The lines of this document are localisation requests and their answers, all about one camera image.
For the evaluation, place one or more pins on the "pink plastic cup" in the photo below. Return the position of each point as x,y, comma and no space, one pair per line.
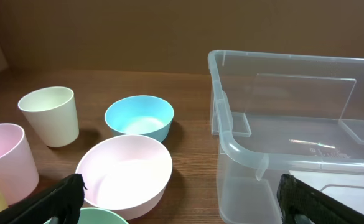
18,172

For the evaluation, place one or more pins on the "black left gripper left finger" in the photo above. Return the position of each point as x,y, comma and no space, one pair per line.
60,203

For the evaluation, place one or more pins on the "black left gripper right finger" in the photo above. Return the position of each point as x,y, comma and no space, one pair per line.
301,203

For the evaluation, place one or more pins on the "pink plastic bowl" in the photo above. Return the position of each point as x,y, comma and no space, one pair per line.
126,174

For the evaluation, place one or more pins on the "light blue plastic bowl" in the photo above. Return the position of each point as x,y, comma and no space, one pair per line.
141,114

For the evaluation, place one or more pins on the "cream plastic cup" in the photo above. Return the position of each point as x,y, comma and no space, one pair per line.
52,113

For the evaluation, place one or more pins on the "mint green plastic bowl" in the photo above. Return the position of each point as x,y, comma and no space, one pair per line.
91,215

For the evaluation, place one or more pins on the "clear plastic storage container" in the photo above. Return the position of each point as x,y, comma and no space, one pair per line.
277,114

